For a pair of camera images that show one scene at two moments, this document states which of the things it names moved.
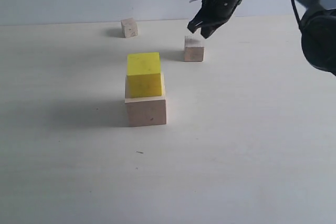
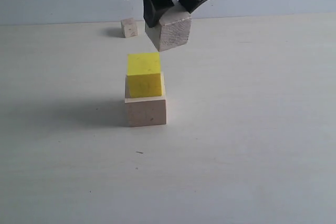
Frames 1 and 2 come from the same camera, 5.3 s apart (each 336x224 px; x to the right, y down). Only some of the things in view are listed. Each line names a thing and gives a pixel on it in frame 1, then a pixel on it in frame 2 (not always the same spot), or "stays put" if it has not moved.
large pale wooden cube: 146,111 stays put
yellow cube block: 144,76 stays put
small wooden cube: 129,28 stays put
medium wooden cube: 193,49 → 172,28
